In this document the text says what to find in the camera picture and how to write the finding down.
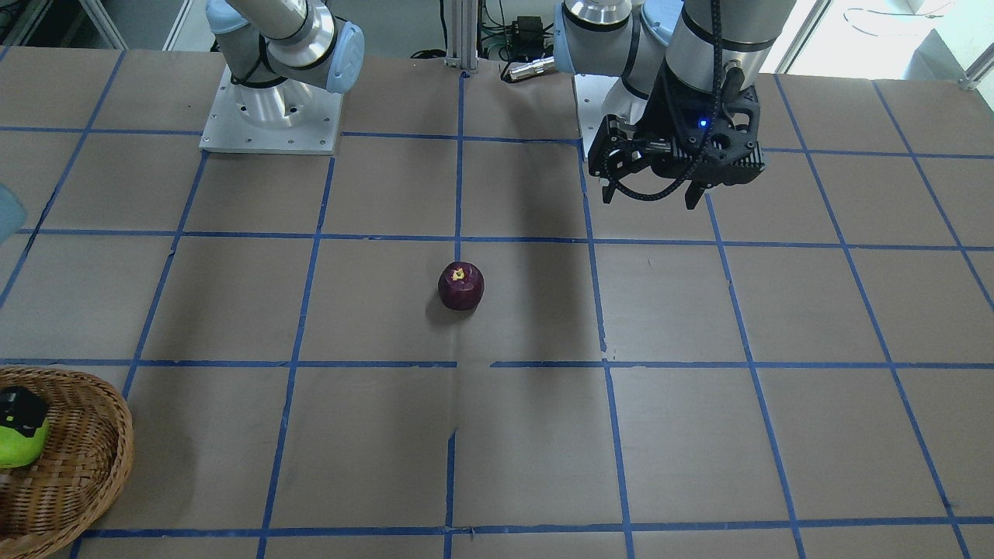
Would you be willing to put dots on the woven wicker basket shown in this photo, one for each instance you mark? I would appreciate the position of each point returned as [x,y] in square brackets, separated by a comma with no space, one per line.
[86,461]

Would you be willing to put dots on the green apple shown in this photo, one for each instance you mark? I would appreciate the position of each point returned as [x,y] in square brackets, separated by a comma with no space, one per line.
[18,450]

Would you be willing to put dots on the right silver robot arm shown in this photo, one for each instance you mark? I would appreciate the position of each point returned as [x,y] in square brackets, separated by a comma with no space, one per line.
[146,251]

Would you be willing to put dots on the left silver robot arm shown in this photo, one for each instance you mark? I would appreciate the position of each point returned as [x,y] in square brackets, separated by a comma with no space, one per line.
[689,68]

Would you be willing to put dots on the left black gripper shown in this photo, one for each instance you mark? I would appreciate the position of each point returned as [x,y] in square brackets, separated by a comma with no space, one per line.
[671,105]

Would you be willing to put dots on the silver cylindrical connector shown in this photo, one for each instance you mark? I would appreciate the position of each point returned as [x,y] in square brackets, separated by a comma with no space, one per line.
[520,71]

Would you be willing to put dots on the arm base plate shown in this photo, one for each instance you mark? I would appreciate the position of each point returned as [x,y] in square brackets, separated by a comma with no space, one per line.
[599,95]
[288,119]

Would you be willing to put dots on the aluminium frame post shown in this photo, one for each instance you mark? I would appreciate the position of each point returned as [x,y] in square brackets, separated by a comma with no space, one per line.
[461,34]

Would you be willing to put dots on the dark red apple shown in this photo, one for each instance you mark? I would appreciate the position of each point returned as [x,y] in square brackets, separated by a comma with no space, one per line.
[461,286]

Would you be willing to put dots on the black power adapter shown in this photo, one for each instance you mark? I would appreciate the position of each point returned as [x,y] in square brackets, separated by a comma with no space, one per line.
[527,36]

